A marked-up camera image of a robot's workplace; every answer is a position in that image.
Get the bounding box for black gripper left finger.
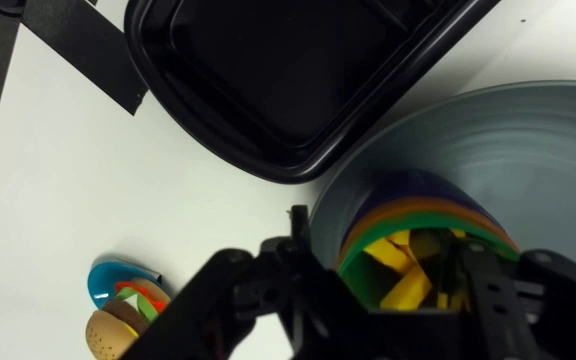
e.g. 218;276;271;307
290;204;311;248

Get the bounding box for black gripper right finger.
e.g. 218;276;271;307
450;238;515;333

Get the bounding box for stack of colourful plastic cups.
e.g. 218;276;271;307
334;172;520;310

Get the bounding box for grey round plate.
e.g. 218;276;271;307
313;82;576;265

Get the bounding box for small blue plate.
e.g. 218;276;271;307
87;259;163;307

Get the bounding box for yellow toy fries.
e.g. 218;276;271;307
362;229;467;312

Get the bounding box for black plastic tray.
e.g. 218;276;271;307
124;0;500;184

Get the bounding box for toy hamburger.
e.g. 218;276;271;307
84;278;171;360

